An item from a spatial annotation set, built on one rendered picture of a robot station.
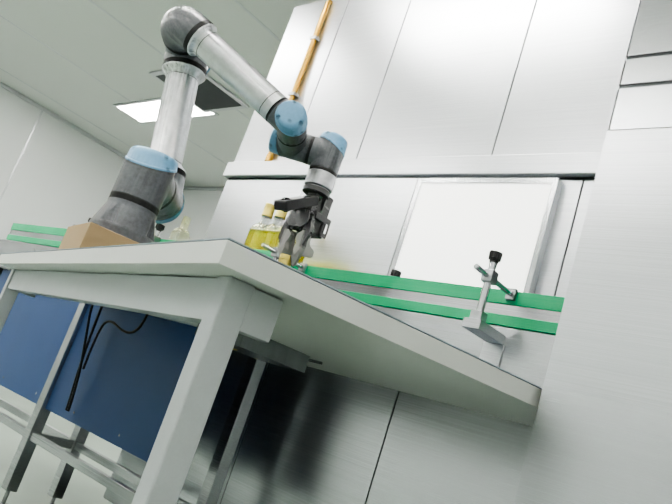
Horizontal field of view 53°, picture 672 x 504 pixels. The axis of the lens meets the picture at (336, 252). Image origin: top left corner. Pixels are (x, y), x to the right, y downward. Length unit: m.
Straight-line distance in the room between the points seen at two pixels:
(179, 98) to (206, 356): 1.06
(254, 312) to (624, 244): 0.65
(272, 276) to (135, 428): 1.26
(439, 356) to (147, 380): 1.20
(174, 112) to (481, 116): 0.86
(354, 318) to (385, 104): 1.43
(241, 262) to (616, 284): 0.66
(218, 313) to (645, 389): 0.66
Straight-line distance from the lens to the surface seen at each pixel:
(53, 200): 8.02
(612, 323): 1.21
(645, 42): 1.46
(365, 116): 2.33
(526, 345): 1.44
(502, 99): 2.04
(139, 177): 1.59
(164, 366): 2.04
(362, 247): 2.01
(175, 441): 0.88
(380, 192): 2.06
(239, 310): 0.89
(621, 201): 1.29
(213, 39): 1.75
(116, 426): 2.14
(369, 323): 0.96
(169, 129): 1.80
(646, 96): 1.39
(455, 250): 1.83
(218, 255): 0.84
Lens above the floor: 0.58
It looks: 14 degrees up
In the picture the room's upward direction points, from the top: 19 degrees clockwise
